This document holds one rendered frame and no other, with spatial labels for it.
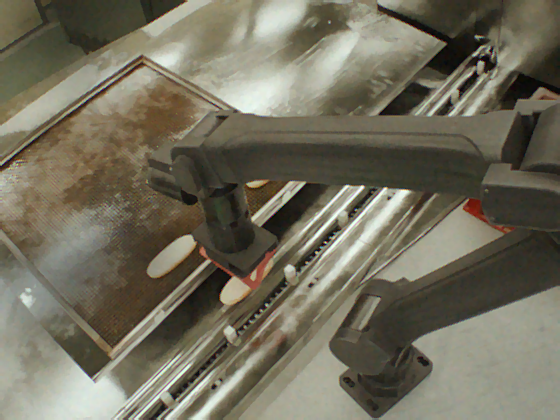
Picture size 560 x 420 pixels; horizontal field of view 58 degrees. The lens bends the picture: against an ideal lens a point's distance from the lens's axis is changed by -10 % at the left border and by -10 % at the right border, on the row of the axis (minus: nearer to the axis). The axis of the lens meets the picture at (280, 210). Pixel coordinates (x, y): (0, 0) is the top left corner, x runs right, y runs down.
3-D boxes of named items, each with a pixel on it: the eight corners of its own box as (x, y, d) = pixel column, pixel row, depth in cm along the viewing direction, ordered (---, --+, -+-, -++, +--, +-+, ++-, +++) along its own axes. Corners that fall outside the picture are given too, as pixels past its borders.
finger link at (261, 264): (252, 310, 77) (239, 271, 70) (216, 285, 81) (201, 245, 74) (283, 278, 80) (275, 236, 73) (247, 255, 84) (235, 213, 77)
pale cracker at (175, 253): (157, 283, 86) (156, 280, 85) (142, 269, 88) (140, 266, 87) (202, 244, 91) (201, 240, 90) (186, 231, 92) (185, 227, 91)
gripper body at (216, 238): (247, 279, 71) (237, 242, 65) (193, 243, 76) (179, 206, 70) (280, 246, 74) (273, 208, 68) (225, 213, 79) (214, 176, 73)
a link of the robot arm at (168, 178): (190, 167, 58) (238, 118, 62) (117, 139, 63) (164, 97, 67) (214, 240, 66) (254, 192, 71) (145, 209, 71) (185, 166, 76)
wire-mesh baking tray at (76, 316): (113, 360, 79) (110, 356, 77) (-38, 193, 98) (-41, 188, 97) (320, 163, 101) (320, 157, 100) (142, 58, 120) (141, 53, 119)
